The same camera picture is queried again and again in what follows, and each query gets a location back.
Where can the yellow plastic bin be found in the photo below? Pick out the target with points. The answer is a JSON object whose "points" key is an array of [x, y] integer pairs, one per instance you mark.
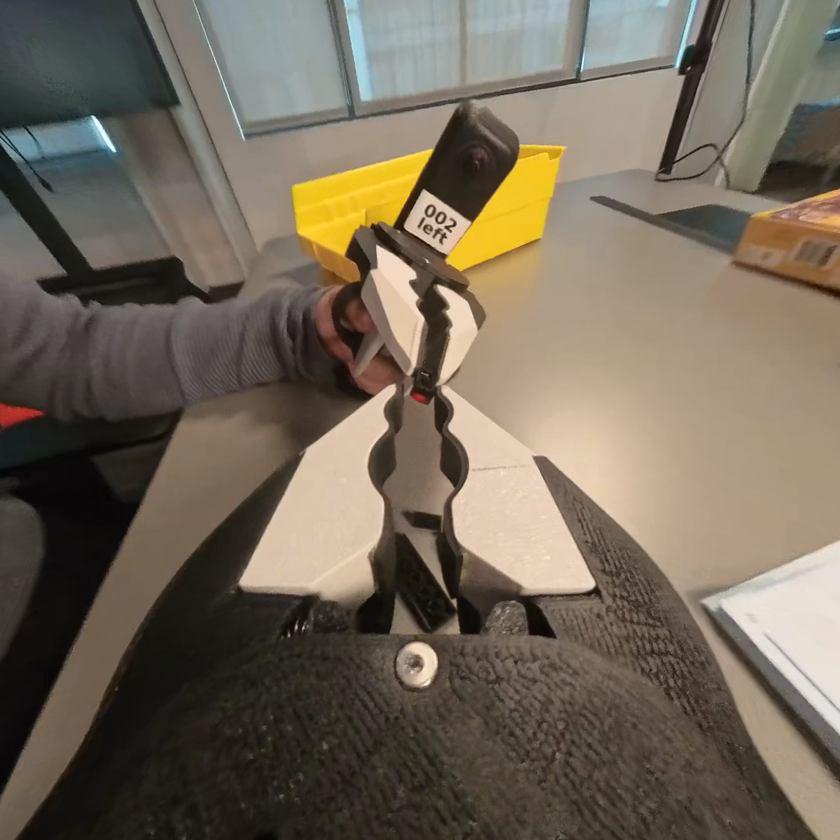
{"points": [[328, 216]]}

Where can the orange cardboard lego box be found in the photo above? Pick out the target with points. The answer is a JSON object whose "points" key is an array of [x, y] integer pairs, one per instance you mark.
{"points": [[787, 243]]}

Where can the small red black lego piece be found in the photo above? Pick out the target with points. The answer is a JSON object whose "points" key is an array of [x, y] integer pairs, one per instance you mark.
{"points": [[423, 396]]}

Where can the dark flat base plate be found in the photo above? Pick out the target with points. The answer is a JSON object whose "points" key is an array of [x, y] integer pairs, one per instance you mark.
{"points": [[709, 223]]}

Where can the long black lego plate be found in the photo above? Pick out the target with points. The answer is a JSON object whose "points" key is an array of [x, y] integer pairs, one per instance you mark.
{"points": [[423, 584]]}

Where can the open instruction booklet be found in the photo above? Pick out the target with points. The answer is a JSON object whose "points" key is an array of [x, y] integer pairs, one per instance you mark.
{"points": [[787, 623]]}

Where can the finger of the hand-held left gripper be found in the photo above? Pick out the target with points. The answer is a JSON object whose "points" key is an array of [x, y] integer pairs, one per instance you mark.
{"points": [[463, 334], [394, 302]]}

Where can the black stand pole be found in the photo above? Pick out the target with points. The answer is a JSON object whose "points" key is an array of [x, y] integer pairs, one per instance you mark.
{"points": [[689, 85]]}

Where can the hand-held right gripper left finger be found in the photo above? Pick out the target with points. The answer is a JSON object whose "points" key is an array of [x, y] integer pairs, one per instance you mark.
{"points": [[315, 525]]}

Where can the person's left forearm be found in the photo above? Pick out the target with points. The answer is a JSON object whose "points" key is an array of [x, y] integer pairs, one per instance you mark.
{"points": [[164, 354]]}

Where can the red object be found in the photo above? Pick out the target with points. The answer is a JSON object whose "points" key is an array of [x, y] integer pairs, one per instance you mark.
{"points": [[19, 415]]}

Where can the dark wall screen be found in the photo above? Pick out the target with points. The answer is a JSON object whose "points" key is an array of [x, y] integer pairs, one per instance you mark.
{"points": [[79, 52]]}

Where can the large grid window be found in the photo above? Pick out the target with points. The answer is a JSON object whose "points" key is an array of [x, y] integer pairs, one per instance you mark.
{"points": [[459, 39]]}

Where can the black table frame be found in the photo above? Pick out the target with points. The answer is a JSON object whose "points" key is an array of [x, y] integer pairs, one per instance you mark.
{"points": [[131, 279]]}

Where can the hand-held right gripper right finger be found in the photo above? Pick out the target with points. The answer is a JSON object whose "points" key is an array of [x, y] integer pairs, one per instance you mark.
{"points": [[518, 531]]}

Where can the person's left hand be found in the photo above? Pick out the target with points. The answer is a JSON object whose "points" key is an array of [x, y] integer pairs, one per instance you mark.
{"points": [[377, 379]]}

